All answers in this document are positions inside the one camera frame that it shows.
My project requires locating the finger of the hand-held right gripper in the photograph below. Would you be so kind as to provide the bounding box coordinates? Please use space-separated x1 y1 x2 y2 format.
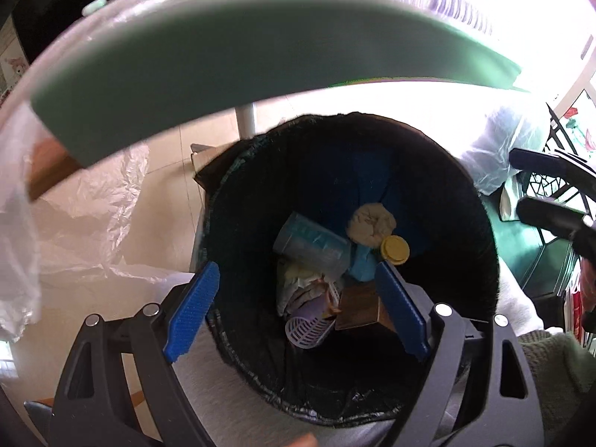
510 148 596 185
518 197 596 261

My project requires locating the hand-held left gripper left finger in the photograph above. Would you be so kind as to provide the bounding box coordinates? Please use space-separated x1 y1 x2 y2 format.
49 261 221 447

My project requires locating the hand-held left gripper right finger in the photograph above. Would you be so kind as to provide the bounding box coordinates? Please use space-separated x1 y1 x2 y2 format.
375 261 545 447

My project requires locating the brown box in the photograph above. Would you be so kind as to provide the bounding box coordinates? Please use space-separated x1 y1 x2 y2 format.
334 283 397 332

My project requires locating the yellow round lid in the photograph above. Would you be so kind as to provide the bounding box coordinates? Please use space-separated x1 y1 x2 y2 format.
380 235 412 266

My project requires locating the beige paper ball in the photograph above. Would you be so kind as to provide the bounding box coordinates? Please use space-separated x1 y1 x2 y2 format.
346 202 397 248

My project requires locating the purple plastic strainer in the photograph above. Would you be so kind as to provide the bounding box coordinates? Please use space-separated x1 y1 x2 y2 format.
285 289 339 349

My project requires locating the white wrapper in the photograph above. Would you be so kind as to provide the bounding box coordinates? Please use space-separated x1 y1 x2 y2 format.
276 261 327 318

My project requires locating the clear plastic cup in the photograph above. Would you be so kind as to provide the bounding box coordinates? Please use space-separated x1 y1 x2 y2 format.
273 212 353 278

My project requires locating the trash bin with black bag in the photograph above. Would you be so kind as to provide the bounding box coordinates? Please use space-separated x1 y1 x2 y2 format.
193 112 502 429

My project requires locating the white plastic bag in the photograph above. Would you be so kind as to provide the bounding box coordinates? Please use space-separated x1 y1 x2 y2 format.
459 104 553 197

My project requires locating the light grey cloth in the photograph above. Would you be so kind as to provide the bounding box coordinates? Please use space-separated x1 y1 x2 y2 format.
174 270 548 447

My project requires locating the clear plastic sheet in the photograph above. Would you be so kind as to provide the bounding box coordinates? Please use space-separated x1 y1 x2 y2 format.
0 102 206 342

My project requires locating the green knit sweater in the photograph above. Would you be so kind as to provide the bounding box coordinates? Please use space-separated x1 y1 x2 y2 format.
516 330 596 447

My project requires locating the row of clear plastic cups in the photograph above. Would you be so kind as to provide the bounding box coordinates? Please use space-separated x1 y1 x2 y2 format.
386 0 493 34

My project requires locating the brown wooden board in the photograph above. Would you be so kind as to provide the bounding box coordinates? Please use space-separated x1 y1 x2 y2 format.
28 140 85 202

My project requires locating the green table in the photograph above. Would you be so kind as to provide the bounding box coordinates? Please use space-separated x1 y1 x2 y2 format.
29 0 532 171

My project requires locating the dark panel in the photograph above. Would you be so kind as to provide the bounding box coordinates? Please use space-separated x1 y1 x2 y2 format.
10 0 115 67

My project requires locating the black metal chair frame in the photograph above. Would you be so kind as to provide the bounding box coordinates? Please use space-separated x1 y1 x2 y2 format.
547 102 596 161

